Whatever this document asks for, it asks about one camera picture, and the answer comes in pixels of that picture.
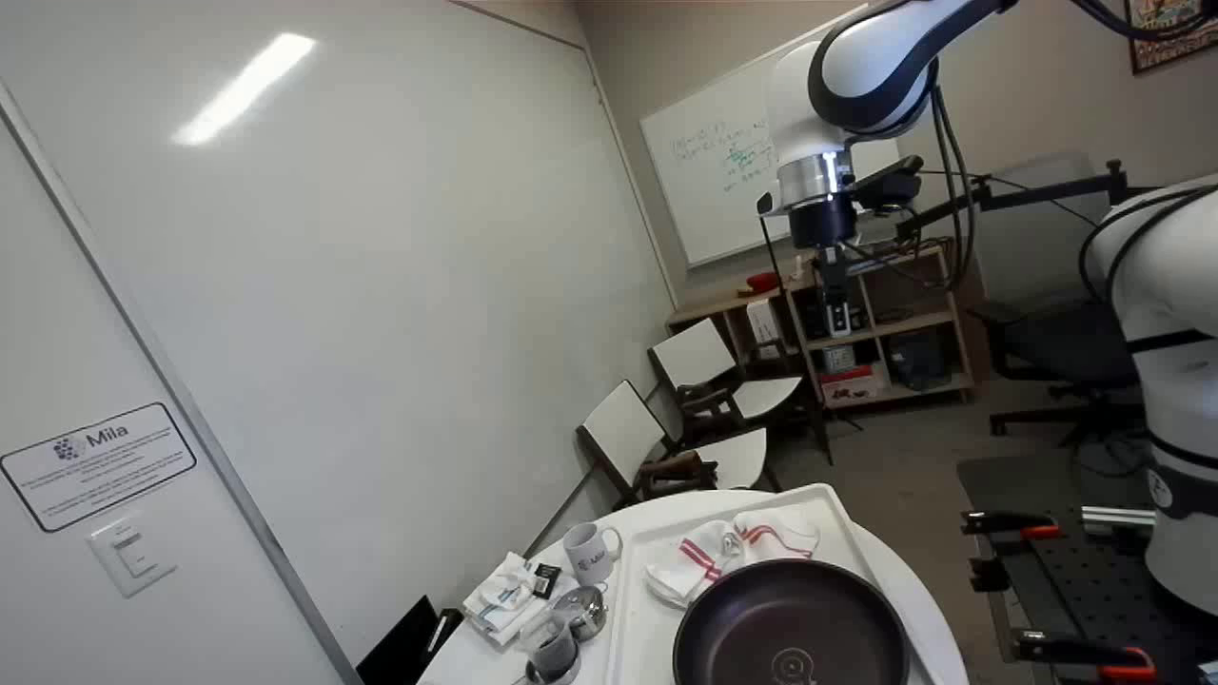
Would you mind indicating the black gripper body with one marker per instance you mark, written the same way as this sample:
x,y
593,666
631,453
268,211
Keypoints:
x,y
825,225

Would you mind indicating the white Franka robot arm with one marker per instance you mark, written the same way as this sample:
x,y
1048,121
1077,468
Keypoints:
x,y
876,63

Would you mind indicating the black frying pan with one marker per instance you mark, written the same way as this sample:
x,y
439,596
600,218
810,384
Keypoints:
x,y
786,628

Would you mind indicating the tall wooden shelf unit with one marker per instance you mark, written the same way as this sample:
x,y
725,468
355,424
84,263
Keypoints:
x,y
909,297

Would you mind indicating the red box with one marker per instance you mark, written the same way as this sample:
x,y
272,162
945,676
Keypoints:
x,y
846,384

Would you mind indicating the black bag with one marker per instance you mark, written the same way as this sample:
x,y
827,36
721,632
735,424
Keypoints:
x,y
916,358

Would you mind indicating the small red object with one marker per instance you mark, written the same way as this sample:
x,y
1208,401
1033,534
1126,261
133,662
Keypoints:
x,y
761,279

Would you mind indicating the black office chair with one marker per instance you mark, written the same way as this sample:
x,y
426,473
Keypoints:
x,y
1067,346

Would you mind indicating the silver metal bar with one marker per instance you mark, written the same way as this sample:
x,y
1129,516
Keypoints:
x,y
1118,516

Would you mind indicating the white mug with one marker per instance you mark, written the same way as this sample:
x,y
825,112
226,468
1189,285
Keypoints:
x,y
593,548

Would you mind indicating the black breadboard base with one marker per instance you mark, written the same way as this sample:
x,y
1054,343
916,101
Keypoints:
x,y
1077,584

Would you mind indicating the small metal bowl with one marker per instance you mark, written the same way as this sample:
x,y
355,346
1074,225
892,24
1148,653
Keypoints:
x,y
580,611

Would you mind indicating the white napkin packets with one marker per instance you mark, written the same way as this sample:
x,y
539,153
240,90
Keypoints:
x,y
504,604

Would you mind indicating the white notice sign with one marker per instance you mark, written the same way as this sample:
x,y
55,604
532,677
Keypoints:
x,y
97,463

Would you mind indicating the black mounted camera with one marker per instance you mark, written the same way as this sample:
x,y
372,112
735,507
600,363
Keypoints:
x,y
888,183

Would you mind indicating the wall whiteboard with writing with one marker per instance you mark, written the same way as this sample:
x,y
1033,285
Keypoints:
x,y
708,164

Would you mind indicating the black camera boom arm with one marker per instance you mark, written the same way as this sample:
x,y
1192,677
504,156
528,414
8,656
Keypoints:
x,y
1013,193

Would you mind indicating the framed wall picture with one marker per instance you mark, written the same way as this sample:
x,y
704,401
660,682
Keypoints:
x,y
1174,30

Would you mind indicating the large blank wall whiteboard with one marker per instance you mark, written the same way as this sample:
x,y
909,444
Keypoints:
x,y
383,251

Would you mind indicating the white light switch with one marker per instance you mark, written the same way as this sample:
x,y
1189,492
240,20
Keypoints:
x,y
131,554

